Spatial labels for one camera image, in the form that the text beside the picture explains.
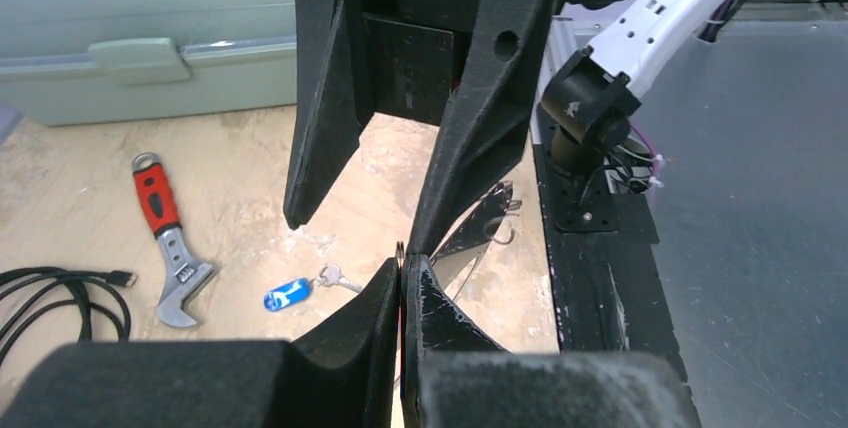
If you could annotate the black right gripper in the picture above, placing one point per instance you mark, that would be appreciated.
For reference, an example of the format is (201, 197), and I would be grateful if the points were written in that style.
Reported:
(404, 58)

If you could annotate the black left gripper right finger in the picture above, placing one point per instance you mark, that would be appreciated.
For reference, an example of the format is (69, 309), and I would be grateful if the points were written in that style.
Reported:
(454, 375)

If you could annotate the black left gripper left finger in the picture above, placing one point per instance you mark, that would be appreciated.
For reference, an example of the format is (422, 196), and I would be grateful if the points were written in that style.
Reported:
(339, 374)

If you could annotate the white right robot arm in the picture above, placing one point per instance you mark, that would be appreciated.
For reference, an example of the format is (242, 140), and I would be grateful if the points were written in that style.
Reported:
(601, 57)

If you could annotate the silver key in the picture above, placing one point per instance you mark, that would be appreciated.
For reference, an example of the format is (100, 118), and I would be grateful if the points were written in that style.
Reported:
(331, 276)

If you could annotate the blue key tag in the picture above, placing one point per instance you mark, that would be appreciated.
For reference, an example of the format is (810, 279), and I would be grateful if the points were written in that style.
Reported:
(288, 294)

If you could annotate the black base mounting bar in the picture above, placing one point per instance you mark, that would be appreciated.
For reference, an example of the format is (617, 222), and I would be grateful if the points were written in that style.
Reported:
(606, 291)

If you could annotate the clear green plastic toolbox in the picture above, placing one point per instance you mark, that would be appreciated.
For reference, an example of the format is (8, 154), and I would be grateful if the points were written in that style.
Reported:
(68, 62)

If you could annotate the red handled adjustable wrench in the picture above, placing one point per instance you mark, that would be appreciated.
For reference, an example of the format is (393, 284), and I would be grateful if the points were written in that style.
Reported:
(185, 275)

